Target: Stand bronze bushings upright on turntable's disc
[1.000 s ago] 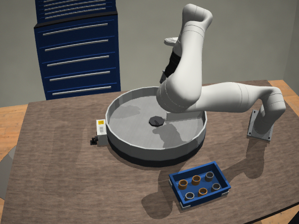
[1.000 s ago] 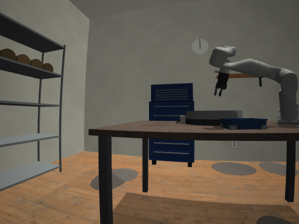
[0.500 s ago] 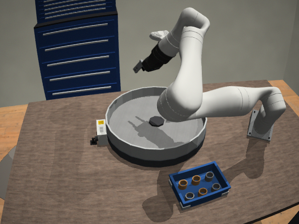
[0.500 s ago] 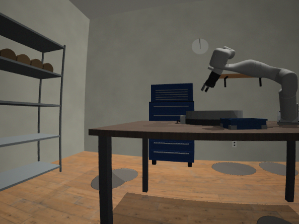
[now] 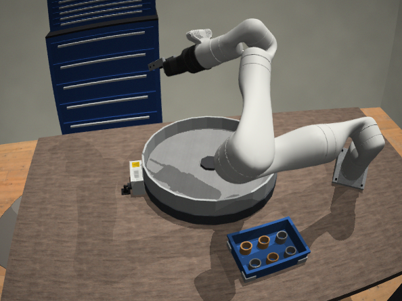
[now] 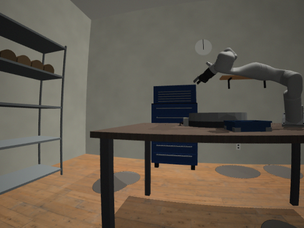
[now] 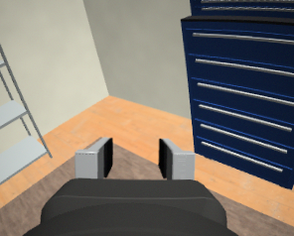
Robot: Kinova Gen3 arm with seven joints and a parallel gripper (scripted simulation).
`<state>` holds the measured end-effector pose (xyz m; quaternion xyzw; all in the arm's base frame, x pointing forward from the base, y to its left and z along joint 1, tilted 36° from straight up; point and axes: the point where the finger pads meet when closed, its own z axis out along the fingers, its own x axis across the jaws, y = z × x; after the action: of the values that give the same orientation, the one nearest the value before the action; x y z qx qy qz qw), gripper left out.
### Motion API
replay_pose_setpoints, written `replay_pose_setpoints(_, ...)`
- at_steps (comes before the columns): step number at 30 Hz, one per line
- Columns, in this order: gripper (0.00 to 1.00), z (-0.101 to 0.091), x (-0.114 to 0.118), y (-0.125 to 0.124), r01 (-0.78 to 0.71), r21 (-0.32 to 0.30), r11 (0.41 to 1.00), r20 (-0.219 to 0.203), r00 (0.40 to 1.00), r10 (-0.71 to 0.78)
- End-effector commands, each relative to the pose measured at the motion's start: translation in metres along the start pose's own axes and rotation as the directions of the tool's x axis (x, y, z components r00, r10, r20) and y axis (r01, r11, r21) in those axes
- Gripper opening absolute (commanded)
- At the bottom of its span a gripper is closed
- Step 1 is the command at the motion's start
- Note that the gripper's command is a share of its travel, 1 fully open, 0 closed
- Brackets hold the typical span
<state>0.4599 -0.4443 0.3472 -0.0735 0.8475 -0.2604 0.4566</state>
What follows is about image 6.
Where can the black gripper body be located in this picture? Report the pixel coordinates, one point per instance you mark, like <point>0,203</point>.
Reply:
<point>209,73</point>

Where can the blue crate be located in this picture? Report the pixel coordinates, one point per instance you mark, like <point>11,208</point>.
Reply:
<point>248,125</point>

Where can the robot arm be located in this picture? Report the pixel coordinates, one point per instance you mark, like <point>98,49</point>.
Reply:
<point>292,80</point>

